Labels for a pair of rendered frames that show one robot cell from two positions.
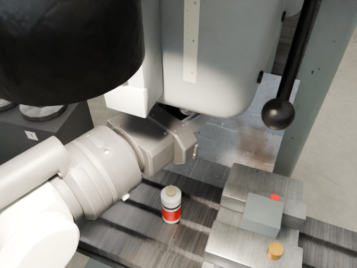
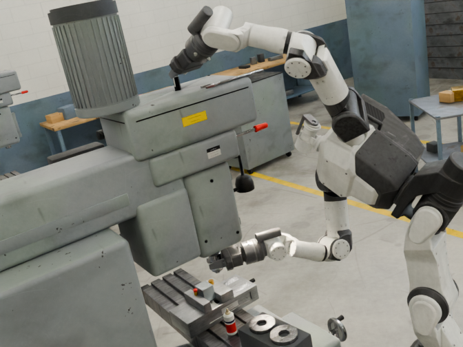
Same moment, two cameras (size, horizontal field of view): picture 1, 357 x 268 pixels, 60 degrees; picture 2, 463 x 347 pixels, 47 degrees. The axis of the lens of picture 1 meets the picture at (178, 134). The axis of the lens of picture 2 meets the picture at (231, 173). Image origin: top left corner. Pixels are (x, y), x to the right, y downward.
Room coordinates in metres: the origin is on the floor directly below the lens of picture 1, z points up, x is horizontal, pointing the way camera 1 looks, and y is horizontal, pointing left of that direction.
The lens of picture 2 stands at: (1.68, 1.17, 2.17)
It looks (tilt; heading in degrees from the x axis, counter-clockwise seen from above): 19 degrees down; 217
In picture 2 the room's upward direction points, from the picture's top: 11 degrees counter-clockwise
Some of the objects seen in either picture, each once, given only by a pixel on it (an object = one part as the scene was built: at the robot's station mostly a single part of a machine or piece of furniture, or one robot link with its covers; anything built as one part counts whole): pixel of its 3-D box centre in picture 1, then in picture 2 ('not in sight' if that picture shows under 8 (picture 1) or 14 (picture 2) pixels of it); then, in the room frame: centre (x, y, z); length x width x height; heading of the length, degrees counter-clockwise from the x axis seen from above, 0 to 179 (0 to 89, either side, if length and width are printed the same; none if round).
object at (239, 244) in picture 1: (252, 254); (217, 290); (0.22, -0.12, 1.02); 0.15 x 0.06 x 0.04; 70
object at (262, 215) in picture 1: (260, 218); (204, 291); (0.27, -0.14, 1.04); 0.06 x 0.05 x 0.06; 70
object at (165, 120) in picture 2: not in sight; (179, 113); (0.34, -0.01, 1.81); 0.47 x 0.26 x 0.16; 158
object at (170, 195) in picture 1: (171, 201); (229, 320); (0.34, 0.01, 0.98); 0.04 x 0.04 x 0.11
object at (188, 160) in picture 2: not in sight; (180, 152); (0.36, -0.02, 1.68); 0.34 x 0.24 x 0.10; 158
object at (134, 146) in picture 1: (129, 149); (239, 255); (0.26, 0.06, 1.23); 0.13 x 0.12 x 0.10; 46
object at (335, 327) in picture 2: not in sight; (331, 333); (-0.14, 0.19, 0.63); 0.16 x 0.12 x 0.12; 158
